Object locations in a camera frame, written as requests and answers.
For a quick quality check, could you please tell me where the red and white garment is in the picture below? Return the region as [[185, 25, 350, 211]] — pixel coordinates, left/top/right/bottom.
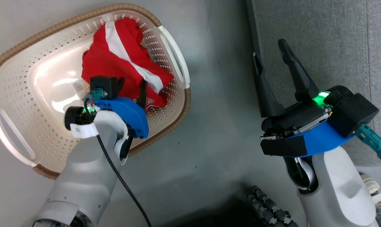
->
[[81, 18, 174, 112]]

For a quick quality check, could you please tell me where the teal plug right arm cable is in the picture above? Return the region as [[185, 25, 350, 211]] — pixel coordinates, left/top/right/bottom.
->
[[354, 124, 381, 193]]

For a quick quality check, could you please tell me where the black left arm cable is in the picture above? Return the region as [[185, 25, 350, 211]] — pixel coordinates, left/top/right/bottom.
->
[[83, 89, 152, 227]]

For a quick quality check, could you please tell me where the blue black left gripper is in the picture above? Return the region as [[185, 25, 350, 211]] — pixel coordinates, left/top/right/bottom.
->
[[64, 77, 149, 139]]

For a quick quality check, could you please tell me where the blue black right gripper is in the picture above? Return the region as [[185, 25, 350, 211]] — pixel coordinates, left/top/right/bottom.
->
[[253, 39, 356, 158]]

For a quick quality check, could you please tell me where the white paper cable label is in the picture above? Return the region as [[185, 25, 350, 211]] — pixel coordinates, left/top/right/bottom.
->
[[70, 123, 98, 139]]

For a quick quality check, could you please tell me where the white ribbed hose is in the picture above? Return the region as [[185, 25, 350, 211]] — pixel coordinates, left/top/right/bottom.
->
[[361, 173, 381, 205]]

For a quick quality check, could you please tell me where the beige perforated plastic laundry basket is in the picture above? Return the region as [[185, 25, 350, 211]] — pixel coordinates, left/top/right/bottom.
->
[[0, 3, 191, 180]]

